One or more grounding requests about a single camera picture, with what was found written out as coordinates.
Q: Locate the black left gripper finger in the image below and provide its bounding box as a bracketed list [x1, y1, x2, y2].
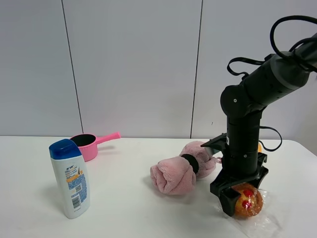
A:
[210, 187, 240, 217]

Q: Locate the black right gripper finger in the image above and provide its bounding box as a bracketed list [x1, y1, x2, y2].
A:
[250, 173, 267, 189]

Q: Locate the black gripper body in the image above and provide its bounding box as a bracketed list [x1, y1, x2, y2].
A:
[202, 133, 268, 191]

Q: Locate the plastic-wrapped fruit tart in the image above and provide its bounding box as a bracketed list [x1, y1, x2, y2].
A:
[213, 183, 289, 238]

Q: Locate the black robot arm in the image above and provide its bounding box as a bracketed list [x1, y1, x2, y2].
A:
[203, 36, 317, 216]

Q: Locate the yellow orange mango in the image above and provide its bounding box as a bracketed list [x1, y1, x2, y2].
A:
[258, 143, 262, 153]

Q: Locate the pink rolled plush towel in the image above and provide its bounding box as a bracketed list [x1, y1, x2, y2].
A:
[150, 141, 222, 195]

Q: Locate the pink toy saucepan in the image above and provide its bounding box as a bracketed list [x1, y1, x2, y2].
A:
[70, 132, 121, 162]

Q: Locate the white blue-capped shampoo bottle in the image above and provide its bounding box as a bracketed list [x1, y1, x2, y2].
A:
[49, 139, 90, 219]

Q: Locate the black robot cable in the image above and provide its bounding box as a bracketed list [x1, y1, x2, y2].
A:
[227, 15, 317, 152]

